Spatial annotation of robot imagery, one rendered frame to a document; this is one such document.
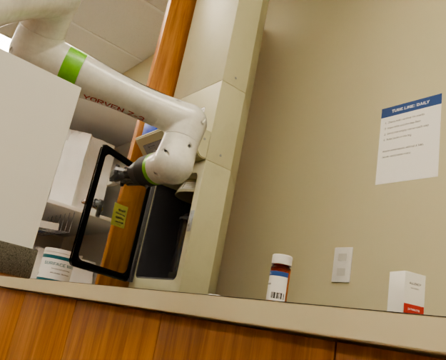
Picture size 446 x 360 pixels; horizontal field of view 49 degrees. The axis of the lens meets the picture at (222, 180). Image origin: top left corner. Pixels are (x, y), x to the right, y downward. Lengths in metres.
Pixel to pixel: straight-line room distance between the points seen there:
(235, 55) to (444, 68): 0.69
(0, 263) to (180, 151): 0.67
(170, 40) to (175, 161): 0.96
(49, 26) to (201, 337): 0.80
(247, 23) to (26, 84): 1.24
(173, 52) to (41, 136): 1.40
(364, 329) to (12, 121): 0.55
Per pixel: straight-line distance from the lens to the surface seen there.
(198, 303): 0.91
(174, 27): 2.16
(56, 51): 1.30
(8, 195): 0.73
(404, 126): 1.67
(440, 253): 1.47
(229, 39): 1.82
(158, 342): 1.05
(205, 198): 1.58
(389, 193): 1.61
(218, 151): 1.64
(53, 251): 2.11
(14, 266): 0.71
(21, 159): 0.75
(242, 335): 0.85
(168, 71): 2.06
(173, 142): 1.27
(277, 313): 0.76
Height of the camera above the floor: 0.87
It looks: 18 degrees up
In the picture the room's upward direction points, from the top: 11 degrees clockwise
